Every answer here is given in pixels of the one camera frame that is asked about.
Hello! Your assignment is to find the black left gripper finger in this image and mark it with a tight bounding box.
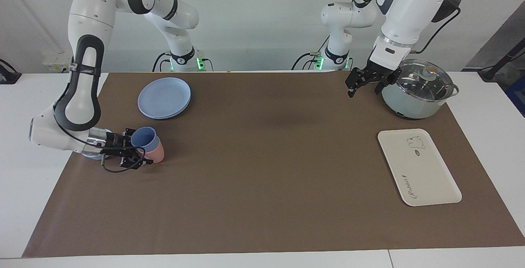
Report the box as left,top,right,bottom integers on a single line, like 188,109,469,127
345,68,368,97
375,75,399,95

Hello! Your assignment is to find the blue ribbed cup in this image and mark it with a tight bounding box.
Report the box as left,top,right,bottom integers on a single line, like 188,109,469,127
131,127,159,154

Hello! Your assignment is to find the pink cup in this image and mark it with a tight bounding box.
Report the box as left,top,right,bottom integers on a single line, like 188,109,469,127
142,137,165,163

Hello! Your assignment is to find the cream tray with rabbit print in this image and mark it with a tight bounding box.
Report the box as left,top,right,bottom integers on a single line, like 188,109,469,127
377,128,463,207

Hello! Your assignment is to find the pale green electric pot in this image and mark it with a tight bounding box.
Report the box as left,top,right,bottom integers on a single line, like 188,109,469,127
381,75,459,120

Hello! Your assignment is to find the glass pot lid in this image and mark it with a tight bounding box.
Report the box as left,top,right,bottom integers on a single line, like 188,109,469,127
395,60,455,103

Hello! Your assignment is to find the light blue plate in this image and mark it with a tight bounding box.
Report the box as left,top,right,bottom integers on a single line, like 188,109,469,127
137,77,192,120

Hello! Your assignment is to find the white power strip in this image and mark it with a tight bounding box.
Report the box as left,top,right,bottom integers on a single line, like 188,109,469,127
42,53,75,73

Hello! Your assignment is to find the black stand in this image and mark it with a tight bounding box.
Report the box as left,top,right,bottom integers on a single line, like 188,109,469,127
478,38,525,82

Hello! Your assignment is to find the brown paper table mat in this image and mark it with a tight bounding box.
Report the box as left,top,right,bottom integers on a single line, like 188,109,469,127
23,71,525,258

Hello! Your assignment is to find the black clamp on table edge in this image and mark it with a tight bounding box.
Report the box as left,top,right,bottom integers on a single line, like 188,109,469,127
0,59,22,85

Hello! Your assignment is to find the blue crate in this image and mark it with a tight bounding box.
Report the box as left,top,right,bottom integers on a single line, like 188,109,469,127
506,77,525,117

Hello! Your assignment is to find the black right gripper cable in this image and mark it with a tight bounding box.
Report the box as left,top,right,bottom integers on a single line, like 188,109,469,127
100,148,146,174

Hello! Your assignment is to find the black left arm base cable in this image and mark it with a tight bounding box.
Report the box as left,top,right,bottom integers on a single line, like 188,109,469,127
292,51,329,71

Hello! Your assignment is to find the black arm base cable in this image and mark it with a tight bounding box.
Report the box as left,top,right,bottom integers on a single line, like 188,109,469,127
292,51,329,71
152,50,171,72

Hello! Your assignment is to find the black right arm base cable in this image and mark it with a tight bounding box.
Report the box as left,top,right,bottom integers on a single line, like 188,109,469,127
152,50,171,72

